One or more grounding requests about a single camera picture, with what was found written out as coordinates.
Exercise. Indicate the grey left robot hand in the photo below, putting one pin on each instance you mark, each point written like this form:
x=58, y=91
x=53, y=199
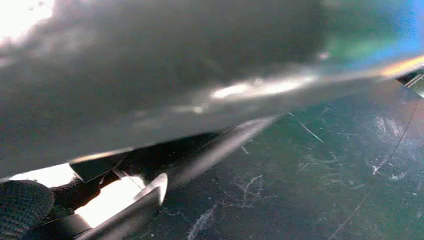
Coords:
x=149, y=66

